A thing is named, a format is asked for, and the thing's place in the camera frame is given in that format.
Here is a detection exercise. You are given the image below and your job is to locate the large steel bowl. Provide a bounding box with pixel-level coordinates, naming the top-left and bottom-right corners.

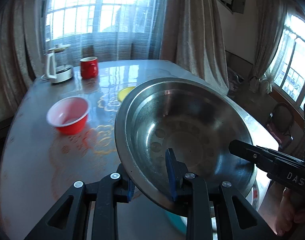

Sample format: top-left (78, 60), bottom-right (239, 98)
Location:
top-left (115, 77), bottom-right (257, 215)

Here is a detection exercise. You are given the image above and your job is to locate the red plastic bowl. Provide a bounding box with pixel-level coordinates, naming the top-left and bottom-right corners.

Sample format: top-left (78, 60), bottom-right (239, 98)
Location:
top-left (46, 96), bottom-right (91, 135)

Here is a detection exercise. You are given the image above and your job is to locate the yellow bowl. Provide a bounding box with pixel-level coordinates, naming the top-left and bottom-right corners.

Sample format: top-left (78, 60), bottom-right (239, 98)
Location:
top-left (117, 86), bottom-right (135, 102)

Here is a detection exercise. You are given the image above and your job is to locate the person's right hand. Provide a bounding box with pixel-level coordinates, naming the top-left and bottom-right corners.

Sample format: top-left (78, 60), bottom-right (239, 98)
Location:
top-left (275, 188), bottom-right (305, 239)

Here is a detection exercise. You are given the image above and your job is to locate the wooden chair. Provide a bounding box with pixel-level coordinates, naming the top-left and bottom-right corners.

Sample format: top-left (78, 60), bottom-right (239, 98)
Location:
top-left (265, 102), bottom-right (295, 151)

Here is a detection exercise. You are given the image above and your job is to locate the teal plate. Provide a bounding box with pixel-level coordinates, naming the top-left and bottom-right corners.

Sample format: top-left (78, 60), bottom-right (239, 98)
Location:
top-left (164, 210), bottom-right (187, 236)

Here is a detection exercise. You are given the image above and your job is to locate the lace tablecloth with clear cover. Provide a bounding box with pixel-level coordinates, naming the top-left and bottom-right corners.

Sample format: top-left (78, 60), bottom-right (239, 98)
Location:
top-left (0, 59), bottom-right (279, 240)

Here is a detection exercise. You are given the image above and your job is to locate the white glass electric kettle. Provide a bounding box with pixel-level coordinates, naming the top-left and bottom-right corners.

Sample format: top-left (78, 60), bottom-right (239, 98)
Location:
top-left (41, 43), bottom-right (74, 84)

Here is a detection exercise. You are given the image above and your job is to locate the red mug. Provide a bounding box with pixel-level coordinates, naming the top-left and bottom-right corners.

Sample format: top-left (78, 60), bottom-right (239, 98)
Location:
top-left (80, 56), bottom-right (98, 79)

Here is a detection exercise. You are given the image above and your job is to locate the beige curtain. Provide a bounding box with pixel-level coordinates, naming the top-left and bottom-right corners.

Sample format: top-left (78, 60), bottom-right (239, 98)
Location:
top-left (159, 0), bottom-right (229, 95)

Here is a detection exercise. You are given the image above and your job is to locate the sheer window curtain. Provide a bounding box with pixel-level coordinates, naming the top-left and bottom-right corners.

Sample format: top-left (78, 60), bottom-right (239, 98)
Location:
top-left (45, 0), bottom-right (166, 65)

